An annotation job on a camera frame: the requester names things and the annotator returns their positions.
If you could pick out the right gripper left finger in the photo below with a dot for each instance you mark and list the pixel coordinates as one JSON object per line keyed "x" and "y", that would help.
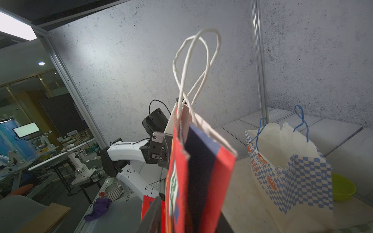
{"x": 151, "y": 215}

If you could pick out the purple cloth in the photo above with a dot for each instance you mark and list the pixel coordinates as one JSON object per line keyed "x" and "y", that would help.
{"x": 100, "y": 207}

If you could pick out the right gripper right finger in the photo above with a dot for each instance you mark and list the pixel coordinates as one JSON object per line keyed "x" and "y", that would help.
{"x": 223, "y": 225}

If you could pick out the frame post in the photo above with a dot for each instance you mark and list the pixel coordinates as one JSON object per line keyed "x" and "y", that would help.
{"x": 260, "y": 63}
{"x": 70, "y": 84}

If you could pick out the striped bowl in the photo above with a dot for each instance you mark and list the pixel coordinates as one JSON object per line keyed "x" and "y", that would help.
{"x": 113, "y": 191}

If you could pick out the blue checkered paper bag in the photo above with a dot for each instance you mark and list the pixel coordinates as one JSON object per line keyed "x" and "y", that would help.
{"x": 293, "y": 178}

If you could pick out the green plastic bowl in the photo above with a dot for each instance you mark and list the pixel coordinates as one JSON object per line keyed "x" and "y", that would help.
{"x": 343, "y": 188}

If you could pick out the right frame post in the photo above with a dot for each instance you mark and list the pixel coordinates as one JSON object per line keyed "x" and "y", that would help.
{"x": 260, "y": 63}

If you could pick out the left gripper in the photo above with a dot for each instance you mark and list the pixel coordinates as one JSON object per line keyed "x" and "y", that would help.
{"x": 160, "y": 149}

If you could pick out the left frame post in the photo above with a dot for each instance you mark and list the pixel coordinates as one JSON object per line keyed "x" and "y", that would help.
{"x": 70, "y": 84}

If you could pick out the red paper gift bag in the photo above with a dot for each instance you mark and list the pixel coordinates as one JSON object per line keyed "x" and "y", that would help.
{"x": 201, "y": 162}

